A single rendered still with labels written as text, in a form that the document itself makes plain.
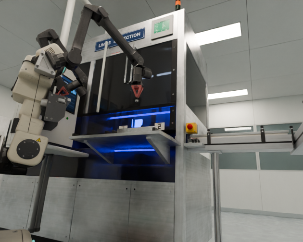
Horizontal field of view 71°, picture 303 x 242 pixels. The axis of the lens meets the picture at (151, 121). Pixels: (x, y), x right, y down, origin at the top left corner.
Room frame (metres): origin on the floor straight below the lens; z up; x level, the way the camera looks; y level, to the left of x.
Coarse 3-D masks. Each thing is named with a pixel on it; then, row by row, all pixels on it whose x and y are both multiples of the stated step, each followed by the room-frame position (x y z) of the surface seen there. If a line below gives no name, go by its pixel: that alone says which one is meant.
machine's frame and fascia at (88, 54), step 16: (160, 16) 1.61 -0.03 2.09; (176, 16) 1.54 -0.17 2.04; (176, 32) 1.54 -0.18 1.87; (192, 32) 1.76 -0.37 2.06; (112, 48) 1.85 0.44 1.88; (192, 48) 1.76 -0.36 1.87; (96, 112) 1.89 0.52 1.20; (112, 112) 1.81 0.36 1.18; (192, 112) 1.74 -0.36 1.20; (208, 112) 2.39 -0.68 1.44; (208, 128) 2.37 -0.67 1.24
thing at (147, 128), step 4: (124, 128) 1.30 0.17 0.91; (128, 128) 1.28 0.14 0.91; (132, 128) 1.27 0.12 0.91; (136, 128) 1.26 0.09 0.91; (140, 128) 1.24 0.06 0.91; (144, 128) 1.23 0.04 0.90; (148, 128) 1.22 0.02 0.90; (120, 132) 1.31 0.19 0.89; (124, 132) 1.30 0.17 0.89; (128, 132) 1.28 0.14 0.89
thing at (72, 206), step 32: (192, 160) 1.73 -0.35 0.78; (0, 192) 2.42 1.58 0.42; (32, 192) 2.19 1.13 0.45; (64, 192) 2.00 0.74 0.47; (96, 192) 1.84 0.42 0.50; (128, 192) 1.70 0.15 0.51; (160, 192) 1.58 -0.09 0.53; (192, 192) 1.73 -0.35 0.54; (0, 224) 2.36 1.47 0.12; (64, 224) 1.97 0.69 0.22; (96, 224) 1.82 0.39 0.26; (128, 224) 1.69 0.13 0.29; (160, 224) 1.58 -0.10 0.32; (192, 224) 1.72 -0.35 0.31
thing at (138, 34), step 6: (138, 30) 1.71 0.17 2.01; (144, 30) 1.68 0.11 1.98; (126, 36) 1.77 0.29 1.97; (132, 36) 1.74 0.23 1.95; (138, 36) 1.71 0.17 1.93; (144, 36) 1.68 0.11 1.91; (96, 42) 1.94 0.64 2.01; (102, 42) 1.90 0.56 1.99; (108, 42) 1.87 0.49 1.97; (114, 42) 1.83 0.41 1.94; (96, 48) 1.93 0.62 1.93; (102, 48) 1.90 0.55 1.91
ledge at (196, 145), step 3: (186, 144) 1.50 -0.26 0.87; (189, 144) 1.49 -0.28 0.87; (192, 144) 1.48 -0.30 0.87; (195, 144) 1.47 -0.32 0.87; (198, 144) 1.46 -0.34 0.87; (201, 144) 1.45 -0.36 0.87; (189, 147) 1.57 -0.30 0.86; (192, 147) 1.56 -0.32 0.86; (195, 147) 1.55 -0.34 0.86; (198, 147) 1.55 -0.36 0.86; (201, 147) 1.54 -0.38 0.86; (204, 147) 1.53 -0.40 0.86
